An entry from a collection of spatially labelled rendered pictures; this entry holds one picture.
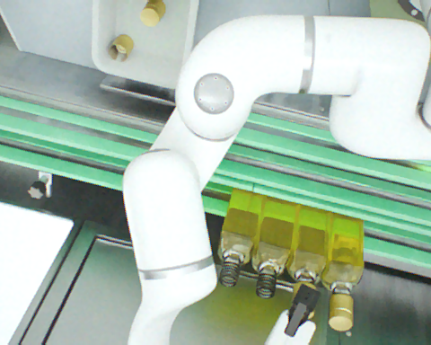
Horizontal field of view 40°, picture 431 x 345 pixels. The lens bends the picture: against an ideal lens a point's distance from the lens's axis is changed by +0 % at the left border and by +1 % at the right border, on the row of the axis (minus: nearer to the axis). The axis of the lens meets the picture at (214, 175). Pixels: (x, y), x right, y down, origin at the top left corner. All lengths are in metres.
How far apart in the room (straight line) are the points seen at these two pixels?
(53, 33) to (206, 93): 0.65
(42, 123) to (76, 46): 0.19
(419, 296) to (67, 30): 0.85
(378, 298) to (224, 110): 0.68
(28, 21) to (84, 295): 0.53
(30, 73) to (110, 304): 0.46
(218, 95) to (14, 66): 0.67
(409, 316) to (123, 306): 0.53
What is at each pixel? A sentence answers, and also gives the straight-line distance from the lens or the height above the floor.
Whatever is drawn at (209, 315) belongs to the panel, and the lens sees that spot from 1.02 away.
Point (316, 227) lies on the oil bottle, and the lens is 0.98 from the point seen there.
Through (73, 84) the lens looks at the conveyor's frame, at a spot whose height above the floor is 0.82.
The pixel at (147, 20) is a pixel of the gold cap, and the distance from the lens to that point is 1.04.
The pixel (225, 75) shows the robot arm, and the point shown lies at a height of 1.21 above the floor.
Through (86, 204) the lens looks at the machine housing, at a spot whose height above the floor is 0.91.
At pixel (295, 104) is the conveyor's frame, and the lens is 1.01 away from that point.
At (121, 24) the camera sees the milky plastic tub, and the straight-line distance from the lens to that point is 1.11.
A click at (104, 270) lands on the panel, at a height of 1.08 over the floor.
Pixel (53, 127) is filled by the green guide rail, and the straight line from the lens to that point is 1.07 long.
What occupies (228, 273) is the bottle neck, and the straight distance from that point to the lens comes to 0.89.
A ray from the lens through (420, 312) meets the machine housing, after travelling 1.20.
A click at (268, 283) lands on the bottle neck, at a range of 0.90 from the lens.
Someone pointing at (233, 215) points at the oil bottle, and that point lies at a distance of 0.95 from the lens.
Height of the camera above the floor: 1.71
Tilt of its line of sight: 49 degrees down
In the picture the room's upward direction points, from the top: 163 degrees counter-clockwise
